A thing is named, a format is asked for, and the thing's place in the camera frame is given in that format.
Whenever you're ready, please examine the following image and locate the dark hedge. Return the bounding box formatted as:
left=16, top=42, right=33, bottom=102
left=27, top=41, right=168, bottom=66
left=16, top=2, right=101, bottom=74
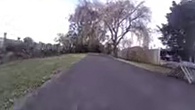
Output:
left=70, top=42, right=104, bottom=55

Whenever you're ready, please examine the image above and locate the large bare tree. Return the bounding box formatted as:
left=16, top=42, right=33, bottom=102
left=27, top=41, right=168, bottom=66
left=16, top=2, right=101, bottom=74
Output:
left=98, top=0, right=155, bottom=60

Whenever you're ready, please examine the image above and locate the bare drooping tree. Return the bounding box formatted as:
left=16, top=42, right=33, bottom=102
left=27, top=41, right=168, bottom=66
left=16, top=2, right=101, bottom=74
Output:
left=65, top=0, right=111, bottom=56

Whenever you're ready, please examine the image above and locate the grey asphalt path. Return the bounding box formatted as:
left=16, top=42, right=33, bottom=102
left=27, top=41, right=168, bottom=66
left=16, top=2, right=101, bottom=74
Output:
left=12, top=46, right=195, bottom=110

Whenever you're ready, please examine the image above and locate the brown wooden fence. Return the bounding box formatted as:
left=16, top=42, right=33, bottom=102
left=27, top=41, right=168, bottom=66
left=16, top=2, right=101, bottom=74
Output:
left=118, top=44, right=162, bottom=66

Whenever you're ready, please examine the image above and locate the narrow grass strip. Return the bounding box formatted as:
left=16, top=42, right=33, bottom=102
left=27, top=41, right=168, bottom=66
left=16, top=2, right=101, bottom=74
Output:
left=112, top=55, right=176, bottom=77

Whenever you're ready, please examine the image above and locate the wide grass verge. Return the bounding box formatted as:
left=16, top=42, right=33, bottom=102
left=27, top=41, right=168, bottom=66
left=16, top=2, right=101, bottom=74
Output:
left=0, top=46, right=89, bottom=110

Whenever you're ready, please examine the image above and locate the row of bushes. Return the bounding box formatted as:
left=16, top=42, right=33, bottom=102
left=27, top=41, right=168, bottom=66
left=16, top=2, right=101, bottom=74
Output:
left=0, top=37, right=69, bottom=75

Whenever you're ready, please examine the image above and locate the dark evergreen tree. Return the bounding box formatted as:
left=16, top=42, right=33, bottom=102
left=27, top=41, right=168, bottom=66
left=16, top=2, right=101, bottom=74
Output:
left=154, top=0, right=195, bottom=64

